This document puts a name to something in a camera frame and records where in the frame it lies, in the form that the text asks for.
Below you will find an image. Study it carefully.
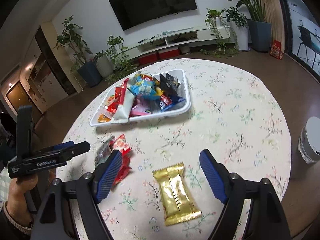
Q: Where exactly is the white plastic tray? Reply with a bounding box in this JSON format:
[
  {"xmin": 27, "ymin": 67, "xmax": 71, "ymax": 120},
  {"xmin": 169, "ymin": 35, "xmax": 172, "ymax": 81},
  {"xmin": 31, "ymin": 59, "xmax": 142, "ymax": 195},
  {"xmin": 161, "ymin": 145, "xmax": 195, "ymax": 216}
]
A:
[{"xmin": 89, "ymin": 69, "xmax": 191, "ymax": 127}]

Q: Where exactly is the red storage box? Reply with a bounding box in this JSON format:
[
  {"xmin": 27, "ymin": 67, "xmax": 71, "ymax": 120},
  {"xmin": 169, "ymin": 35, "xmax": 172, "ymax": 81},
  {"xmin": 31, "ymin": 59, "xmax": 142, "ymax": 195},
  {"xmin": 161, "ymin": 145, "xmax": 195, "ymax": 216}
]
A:
[
  {"xmin": 138, "ymin": 51, "xmax": 158, "ymax": 65},
  {"xmin": 158, "ymin": 47, "xmax": 180, "ymax": 60}
]

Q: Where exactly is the tall white snack bag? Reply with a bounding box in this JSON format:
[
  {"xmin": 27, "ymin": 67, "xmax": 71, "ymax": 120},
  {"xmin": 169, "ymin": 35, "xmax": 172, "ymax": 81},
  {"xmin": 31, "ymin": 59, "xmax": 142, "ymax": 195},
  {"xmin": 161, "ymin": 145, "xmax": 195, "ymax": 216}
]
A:
[{"xmin": 110, "ymin": 88, "xmax": 136, "ymax": 124}]

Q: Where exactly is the wall mounted black television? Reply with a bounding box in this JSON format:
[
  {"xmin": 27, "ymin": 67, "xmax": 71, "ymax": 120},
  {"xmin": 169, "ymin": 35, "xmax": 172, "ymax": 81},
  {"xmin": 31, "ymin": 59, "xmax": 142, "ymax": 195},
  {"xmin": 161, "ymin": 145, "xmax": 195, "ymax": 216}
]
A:
[{"xmin": 108, "ymin": 0, "xmax": 197, "ymax": 31}]

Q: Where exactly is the plant in dark blue pot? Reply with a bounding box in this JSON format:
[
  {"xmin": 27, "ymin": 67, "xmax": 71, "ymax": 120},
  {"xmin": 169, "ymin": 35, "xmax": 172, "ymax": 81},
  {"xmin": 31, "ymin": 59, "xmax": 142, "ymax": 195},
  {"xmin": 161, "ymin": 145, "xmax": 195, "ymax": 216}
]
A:
[{"xmin": 56, "ymin": 15, "xmax": 103, "ymax": 88}]

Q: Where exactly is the left red storage box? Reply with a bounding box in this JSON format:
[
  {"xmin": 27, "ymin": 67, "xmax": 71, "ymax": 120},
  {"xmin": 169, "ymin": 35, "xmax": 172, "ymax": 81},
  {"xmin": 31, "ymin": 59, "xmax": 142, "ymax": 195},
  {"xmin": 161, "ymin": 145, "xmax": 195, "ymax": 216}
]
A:
[{"xmin": 138, "ymin": 51, "xmax": 158, "ymax": 65}]

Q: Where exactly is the orange yellow snack packet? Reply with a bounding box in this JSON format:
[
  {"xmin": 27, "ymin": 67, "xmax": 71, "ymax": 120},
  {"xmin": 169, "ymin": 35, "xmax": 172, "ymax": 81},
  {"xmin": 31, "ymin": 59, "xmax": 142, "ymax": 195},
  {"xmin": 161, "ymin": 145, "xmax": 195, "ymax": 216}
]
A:
[{"xmin": 97, "ymin": 93, "xmax": 117, "ymax": 124}]

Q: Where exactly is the dark blue snack packet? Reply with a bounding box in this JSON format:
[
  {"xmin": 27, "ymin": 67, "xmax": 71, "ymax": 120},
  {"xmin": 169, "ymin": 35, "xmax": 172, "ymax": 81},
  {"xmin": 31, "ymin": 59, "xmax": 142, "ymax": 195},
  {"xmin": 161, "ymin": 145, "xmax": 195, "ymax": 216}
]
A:
[{"xmin": 159, "ymin": 94, "xmax": 185, "ymax": 112}]

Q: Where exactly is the white cabinet with shelves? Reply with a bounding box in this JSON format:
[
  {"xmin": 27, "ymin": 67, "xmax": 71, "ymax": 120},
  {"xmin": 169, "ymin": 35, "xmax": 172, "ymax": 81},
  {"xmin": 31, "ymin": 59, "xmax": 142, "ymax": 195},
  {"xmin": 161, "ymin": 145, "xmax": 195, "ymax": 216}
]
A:
[{"xmin": 20, "ymin": 39, "xmax": 68, "ymax": 113}]

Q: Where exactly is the right red storage box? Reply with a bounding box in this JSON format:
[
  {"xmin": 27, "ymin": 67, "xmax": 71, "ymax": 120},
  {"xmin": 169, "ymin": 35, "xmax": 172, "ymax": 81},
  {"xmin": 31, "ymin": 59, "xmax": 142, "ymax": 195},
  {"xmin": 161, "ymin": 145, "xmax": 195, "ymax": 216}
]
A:
[{"xmin": 158, "ymin": 47, "xmax": 180, "ymax": 60}]

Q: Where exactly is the trailing green vine plant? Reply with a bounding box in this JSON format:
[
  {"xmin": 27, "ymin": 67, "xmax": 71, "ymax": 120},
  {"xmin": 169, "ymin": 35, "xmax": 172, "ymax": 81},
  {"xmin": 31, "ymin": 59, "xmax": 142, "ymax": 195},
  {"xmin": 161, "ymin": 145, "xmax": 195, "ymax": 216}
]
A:
[{"xmin": 105, "ymin": 36, "xmax": 137, "ymax": 82}]

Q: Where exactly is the black chair outside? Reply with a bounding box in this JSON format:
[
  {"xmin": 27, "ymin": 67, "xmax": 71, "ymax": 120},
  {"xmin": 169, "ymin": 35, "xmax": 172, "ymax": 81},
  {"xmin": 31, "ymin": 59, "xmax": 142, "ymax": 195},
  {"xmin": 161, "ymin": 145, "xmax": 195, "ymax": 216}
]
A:
[{"xmin": 297, "ymin": 25, "xmax": 319, "ymax": 69}]

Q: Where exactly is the floral tablecloth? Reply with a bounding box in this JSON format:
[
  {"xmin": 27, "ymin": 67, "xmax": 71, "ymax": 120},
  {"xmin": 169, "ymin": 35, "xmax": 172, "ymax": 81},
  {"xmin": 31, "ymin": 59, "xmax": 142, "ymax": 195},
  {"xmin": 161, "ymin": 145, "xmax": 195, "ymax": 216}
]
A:
[{"xmin": 56, "ymin": 59, "xmax": 291, "ymax": 239}]

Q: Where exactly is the tall plant in dark pot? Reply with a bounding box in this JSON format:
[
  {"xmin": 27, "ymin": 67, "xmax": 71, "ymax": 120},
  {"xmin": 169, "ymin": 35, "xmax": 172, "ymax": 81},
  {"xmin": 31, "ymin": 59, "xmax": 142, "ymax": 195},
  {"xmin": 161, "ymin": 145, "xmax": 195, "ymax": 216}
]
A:
[{"xmin": 228, "ymin": 0, "xmax": 271, "ymax": 52}]

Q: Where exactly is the black snack packet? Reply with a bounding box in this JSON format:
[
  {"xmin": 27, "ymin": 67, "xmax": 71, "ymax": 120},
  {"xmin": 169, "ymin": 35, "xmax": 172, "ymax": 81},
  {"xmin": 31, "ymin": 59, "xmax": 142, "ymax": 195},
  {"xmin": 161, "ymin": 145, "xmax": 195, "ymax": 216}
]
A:
[{"xmin": 159, "ymin": 73, "xmax": 180, "ymax": 96}]

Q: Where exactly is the person's left hand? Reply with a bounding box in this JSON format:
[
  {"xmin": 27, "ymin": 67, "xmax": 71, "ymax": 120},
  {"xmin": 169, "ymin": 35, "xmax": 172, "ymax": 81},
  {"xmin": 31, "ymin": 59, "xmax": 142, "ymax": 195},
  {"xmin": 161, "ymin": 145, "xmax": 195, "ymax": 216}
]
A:
[{"xmin": 5, "ymin": 169, "xmax": 57, "ymax": 229}]

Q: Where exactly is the white round bin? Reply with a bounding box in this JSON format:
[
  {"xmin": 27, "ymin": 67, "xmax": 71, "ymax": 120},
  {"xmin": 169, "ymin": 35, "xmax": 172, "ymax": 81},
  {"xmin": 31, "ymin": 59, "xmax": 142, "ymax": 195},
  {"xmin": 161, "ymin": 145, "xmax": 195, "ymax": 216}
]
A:
[{"xmin": 298, "ymin": 116, "xmax": 320, "ymax": 164}]

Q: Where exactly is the white TV console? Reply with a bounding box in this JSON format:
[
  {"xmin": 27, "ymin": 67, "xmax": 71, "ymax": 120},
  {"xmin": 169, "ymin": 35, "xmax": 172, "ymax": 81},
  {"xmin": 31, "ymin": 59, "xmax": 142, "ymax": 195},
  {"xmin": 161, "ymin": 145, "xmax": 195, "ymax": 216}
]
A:
[{"xmin": 123, "ymin": 26, "xmax": 231, "ymax": 59}]

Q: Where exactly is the light blue cartoon snack bag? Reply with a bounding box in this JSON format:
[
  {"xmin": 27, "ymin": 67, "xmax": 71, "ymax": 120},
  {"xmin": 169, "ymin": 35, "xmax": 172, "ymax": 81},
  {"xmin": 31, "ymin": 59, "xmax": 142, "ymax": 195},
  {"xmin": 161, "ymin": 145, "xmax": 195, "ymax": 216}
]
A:
[{"xmin": 127, "ymin": 73, "xmax": 159, "ymax": 100}]

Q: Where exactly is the pink small snack packet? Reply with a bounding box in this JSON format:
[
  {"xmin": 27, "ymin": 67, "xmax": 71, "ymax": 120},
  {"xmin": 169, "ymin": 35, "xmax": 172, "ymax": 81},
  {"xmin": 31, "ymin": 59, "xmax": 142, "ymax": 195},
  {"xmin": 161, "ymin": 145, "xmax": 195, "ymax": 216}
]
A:
[{"xmin": 130, "ymin": 96, "xmax": 152, "ymax": 117}]

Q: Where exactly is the strawberry red snack packet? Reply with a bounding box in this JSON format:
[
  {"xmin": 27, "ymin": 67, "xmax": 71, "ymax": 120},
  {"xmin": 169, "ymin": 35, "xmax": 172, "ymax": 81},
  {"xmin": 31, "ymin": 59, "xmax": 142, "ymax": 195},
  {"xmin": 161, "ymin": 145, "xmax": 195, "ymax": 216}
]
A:
[{"xmin": 109, "ymin": 134, "xmax": 131, "ymax": 186}]

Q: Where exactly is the red paper bag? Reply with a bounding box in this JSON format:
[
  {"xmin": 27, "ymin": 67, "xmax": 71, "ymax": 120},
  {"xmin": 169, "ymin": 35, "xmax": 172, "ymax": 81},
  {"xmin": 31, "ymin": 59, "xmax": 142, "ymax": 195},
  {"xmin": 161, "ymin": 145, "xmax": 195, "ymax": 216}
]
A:
[{"xmin": 269, "ymin": 40, "xmax": 283, "ymax": 60}]

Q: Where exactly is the bushy plant in white pot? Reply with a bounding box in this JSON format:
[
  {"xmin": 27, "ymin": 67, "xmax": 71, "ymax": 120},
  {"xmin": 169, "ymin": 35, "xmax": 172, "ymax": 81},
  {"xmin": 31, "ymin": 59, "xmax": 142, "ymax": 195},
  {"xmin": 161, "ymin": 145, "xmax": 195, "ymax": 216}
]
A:
[{"xmin": 222, "ymin": 7, "xmax": 250, "ymax": 52}]

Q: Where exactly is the gold foil snack packet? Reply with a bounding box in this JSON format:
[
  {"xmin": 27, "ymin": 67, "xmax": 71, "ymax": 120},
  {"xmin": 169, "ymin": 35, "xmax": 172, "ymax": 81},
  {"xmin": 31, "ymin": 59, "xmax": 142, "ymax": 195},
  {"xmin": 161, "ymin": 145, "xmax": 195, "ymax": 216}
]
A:
[{"xmin": 152, "ymin": 162, "xmax": 202, "ymax": 226}]

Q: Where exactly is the large red snack bag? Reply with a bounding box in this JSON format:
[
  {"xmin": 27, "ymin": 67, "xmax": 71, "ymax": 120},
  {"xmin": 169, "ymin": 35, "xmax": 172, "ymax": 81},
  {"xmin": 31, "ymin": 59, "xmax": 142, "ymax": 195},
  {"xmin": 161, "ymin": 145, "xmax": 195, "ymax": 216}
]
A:
[{"xmin": 115, "ymin": 78, "xmax": 129, "ymax": 106}]

